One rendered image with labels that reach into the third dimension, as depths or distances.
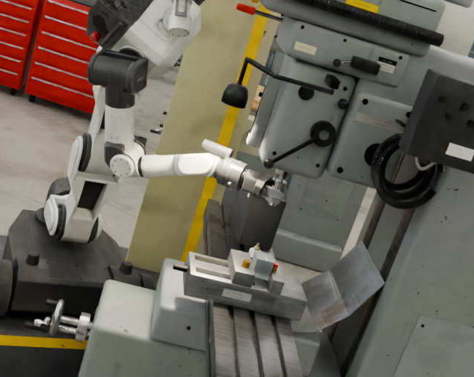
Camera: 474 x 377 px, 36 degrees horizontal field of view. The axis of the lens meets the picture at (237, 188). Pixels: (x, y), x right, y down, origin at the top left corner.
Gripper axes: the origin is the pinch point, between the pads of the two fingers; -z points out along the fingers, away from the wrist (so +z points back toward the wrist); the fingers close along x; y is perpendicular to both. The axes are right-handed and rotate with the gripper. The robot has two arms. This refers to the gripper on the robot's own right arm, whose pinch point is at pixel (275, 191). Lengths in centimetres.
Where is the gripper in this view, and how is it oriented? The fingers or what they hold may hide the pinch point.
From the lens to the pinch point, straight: 220.4
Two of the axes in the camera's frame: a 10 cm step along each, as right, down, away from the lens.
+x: 3.0, -2.2, 9.3
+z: -9.0, -3.7, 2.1
